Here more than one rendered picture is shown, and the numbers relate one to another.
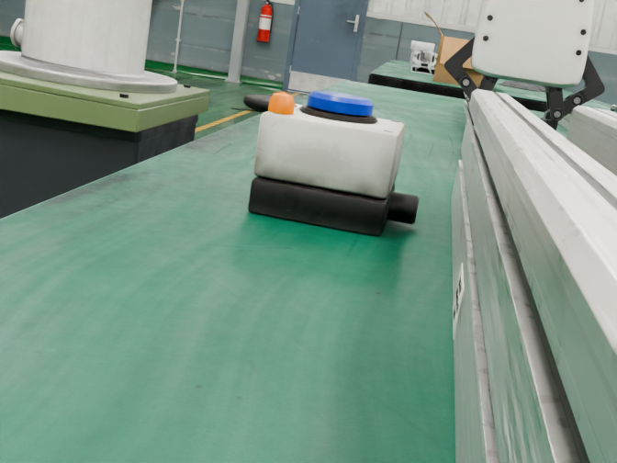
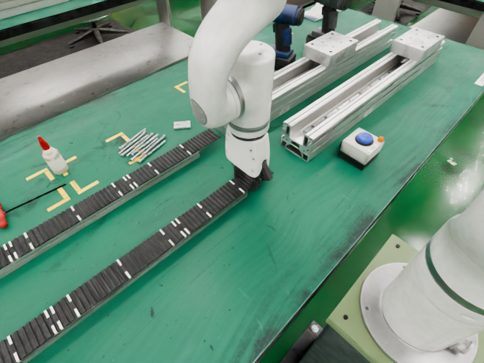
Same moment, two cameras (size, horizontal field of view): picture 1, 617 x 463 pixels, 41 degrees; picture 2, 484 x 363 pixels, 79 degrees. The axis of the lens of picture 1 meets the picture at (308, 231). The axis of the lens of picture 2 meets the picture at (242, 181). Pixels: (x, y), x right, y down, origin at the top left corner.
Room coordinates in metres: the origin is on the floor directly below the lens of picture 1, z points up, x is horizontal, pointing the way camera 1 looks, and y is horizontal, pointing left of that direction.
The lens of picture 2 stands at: (1.16, 0.12, 1.36)
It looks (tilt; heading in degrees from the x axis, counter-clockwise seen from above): 49 degrees down; 219
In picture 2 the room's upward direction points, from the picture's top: straight up
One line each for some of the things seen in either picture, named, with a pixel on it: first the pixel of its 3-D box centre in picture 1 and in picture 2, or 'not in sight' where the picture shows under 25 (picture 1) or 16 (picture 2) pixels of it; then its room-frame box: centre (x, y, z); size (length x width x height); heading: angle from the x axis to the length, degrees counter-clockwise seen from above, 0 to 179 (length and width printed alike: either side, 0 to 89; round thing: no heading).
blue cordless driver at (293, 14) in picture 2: not in sight; (272, 35); (0.24, -0.49, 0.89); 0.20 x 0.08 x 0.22; 103
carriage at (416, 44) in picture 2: not in sight; (415, 47); (-0.04, -0.07, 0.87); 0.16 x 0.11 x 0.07; 173
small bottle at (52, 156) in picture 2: not in sight; (50, 154); (1.05, -0.60, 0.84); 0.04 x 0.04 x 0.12
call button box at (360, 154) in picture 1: (344, 165); (358, 146); (0.50, -0.02, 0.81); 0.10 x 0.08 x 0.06; 83
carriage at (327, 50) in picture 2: not in sight; (329, 52); (0.18, -0.29, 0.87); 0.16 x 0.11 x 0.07; 173
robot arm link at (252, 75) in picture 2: not in sight; (247, 85); (0.79, -0.18, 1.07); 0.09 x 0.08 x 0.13; 169
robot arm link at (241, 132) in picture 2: not in sight; (248, 121); (0.79, -0.18, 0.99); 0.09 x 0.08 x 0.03; 83
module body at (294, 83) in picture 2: not in sight; (326, 65); (0.18, -0.29, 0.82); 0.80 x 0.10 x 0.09; 173
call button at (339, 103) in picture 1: (339, 110); (364, 139); (0.50, -0.01, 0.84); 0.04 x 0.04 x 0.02
